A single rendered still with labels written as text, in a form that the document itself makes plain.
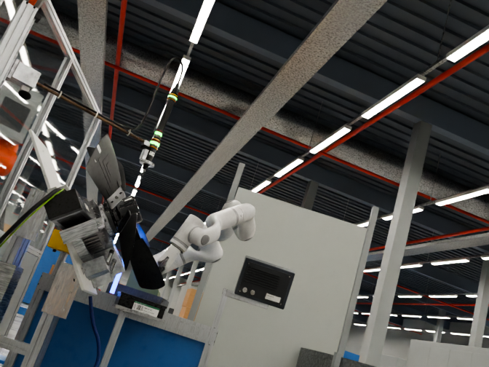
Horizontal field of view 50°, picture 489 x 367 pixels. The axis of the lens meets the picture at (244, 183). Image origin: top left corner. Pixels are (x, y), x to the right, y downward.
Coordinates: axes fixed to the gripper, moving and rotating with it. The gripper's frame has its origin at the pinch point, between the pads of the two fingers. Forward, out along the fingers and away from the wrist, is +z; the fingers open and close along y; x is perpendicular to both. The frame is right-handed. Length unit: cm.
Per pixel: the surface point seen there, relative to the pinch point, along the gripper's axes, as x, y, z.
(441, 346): 485, -940, -281
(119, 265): -15.9, -2.5, 4.9
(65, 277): -25.7, 21.0, 21.2
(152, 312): 7.2, -10.3, 12.7
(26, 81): -81, 41, -29
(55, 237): -55, -29, 11
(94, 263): -20.7, 17.1, 10.4
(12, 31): -96, 47, -41
